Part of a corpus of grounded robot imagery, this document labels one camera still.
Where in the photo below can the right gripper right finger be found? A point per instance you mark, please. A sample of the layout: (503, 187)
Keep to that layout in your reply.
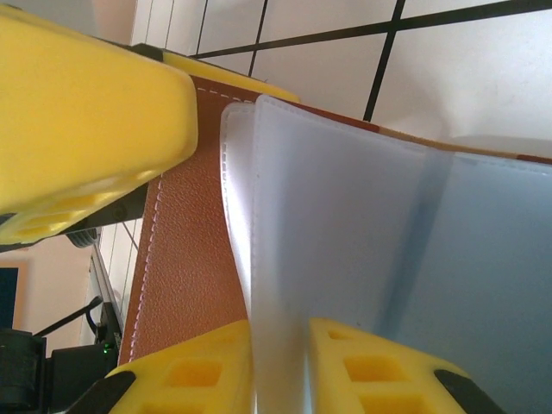
(379, 379)

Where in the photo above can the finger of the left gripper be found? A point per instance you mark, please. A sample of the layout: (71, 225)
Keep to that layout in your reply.
(224, 77)
(86, 121)

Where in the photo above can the brown leather card holder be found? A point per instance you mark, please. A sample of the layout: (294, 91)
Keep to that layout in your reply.
(190, 241)

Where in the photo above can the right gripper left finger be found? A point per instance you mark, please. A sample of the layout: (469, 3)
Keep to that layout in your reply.
(194, 379)

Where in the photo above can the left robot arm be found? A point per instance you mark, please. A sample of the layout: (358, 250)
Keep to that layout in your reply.
(26, 371)

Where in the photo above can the long aluminium mounting rail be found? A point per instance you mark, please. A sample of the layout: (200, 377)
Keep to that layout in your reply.
(103, 280)

